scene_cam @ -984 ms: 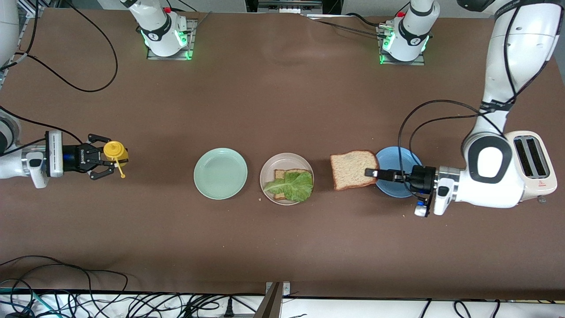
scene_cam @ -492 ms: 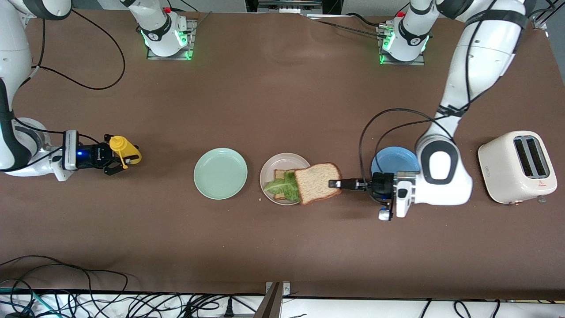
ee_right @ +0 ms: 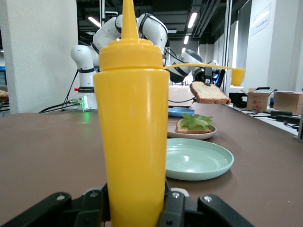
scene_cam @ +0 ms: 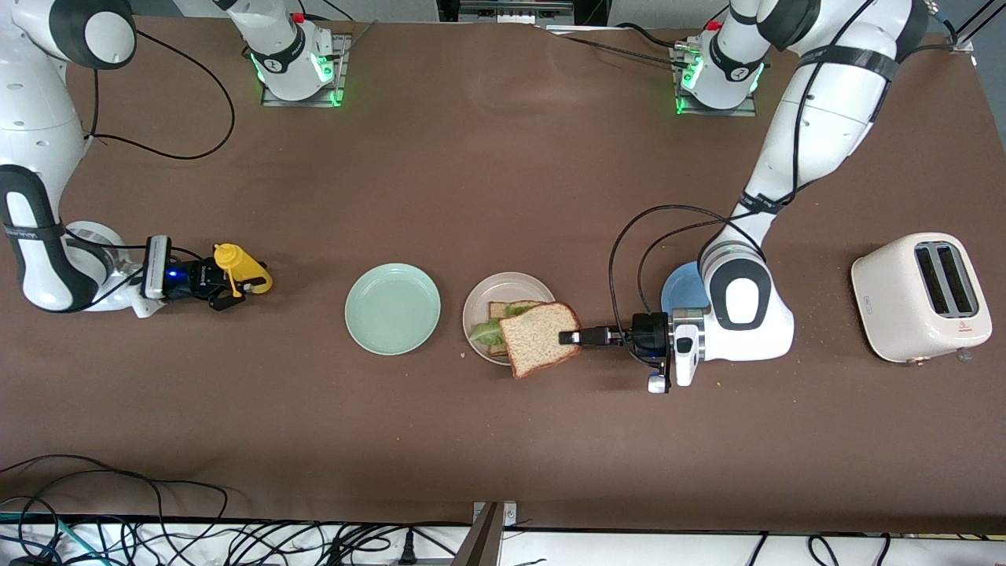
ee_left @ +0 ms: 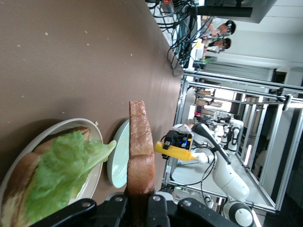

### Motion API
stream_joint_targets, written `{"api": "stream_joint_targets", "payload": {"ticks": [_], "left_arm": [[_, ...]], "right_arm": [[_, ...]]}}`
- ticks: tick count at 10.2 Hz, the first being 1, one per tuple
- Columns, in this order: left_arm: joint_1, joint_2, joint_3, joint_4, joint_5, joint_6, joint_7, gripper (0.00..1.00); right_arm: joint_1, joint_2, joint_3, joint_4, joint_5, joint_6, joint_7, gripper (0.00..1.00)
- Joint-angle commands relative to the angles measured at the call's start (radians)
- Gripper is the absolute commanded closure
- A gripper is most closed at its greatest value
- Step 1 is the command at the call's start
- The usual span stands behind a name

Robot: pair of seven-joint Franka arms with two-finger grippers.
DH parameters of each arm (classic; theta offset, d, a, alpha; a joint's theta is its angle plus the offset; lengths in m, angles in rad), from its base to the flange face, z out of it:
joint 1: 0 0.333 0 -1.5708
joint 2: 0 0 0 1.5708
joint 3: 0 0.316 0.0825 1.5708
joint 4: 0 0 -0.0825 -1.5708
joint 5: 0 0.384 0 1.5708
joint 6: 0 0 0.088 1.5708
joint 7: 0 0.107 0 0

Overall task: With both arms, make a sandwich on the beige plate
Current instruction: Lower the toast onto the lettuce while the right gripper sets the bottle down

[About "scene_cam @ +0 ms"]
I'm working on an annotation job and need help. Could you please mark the white toaster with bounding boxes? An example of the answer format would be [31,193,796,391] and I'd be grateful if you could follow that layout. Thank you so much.
[851,232,993,365]

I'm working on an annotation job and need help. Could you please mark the black looping cable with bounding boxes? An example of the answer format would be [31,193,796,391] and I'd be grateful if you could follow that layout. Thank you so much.
[0,454,229,551]

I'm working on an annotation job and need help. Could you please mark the silver rail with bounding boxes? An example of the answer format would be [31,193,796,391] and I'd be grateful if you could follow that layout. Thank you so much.
[460,0,575,17]

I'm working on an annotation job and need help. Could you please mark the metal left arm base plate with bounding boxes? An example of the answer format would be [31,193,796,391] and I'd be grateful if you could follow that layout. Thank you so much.
[672,46,759,117]

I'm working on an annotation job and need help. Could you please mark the teal cable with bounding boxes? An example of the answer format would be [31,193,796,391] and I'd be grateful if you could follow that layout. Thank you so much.
[0,511,107,564]

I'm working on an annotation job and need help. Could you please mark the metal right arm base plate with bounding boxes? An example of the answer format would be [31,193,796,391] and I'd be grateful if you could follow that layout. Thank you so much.
[261,33,352,108]

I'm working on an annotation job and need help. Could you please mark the black base cable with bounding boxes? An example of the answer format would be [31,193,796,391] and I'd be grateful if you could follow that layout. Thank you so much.
[534,22,712,72]

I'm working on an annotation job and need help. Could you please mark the beige plate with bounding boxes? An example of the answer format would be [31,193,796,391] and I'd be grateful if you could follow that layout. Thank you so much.
[462,271,560,366]

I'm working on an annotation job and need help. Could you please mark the aluminium frame profile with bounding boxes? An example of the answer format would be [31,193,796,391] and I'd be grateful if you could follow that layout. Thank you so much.
[947,0,1006,56]

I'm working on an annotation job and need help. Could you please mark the brown bread slice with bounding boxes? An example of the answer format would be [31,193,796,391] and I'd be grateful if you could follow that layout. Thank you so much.
[486,300,547,359]
[498,301,583,380]

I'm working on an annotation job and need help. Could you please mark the green lettuce leaf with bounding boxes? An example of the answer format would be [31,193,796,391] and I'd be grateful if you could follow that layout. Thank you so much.
[469,304,539,351]

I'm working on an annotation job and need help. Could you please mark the brown table cover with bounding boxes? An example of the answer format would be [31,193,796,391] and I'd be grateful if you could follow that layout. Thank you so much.
[0,14,1006,535]

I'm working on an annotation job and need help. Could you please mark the yellow mustard squeeze bottle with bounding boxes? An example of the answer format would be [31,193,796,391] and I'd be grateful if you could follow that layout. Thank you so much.
[213,243,274,296]

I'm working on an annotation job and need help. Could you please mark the blue plate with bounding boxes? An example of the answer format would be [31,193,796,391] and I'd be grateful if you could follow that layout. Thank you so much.
[660,261,712,317]

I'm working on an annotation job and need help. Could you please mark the grey metal post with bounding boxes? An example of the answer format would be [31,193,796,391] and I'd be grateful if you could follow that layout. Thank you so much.
[452,503,504,566]

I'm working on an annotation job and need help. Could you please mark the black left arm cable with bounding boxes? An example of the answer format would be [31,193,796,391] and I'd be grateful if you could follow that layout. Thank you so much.
[608,0,956,366]

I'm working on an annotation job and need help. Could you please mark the silver table bracket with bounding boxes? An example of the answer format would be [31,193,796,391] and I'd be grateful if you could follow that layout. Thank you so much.
[472,501,518,527]

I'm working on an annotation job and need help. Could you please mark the mint green plate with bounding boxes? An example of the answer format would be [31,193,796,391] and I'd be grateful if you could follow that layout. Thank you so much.
[344,263,442,356]

